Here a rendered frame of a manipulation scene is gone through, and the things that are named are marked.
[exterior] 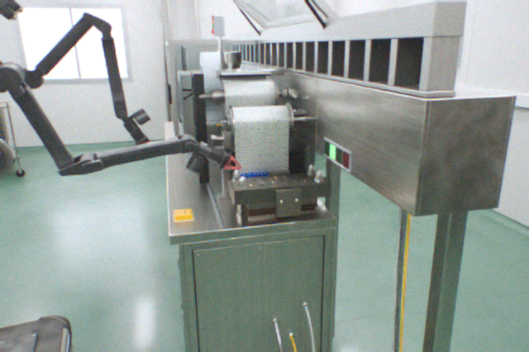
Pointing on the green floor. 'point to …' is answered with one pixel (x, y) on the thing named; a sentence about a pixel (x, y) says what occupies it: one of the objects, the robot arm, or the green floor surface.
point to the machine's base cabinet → (259, 292)
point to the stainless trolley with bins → (12, 137)
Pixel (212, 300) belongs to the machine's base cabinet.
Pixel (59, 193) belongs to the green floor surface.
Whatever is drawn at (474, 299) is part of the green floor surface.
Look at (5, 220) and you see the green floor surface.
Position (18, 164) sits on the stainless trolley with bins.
